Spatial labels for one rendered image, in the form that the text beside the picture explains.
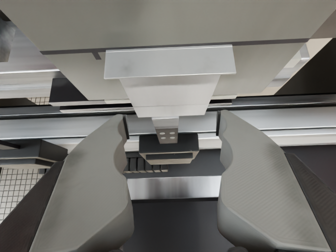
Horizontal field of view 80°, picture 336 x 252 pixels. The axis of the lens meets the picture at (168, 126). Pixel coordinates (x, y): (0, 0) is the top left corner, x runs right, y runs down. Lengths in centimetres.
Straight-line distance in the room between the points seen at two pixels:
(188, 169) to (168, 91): 54
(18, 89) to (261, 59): 27
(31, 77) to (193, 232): 23
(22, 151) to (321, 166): 86
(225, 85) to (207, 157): 54
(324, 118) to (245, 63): 42
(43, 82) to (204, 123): 33
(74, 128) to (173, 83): 37
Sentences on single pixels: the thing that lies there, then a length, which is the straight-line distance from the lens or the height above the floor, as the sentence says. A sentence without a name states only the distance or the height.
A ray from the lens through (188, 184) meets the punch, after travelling 21.
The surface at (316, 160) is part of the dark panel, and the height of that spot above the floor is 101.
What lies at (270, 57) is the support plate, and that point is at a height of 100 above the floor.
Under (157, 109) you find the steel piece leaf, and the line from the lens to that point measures 24.
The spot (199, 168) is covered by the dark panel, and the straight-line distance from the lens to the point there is 72.
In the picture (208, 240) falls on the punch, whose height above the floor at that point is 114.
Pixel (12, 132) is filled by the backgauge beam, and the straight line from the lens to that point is 60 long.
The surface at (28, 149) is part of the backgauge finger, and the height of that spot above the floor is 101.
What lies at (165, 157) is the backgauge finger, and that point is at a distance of 41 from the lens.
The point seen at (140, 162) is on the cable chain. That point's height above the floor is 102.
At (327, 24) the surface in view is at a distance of 39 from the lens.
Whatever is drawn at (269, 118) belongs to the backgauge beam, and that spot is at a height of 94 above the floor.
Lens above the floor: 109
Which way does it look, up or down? 17 degrees down
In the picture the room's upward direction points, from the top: 178 degrees clockwise
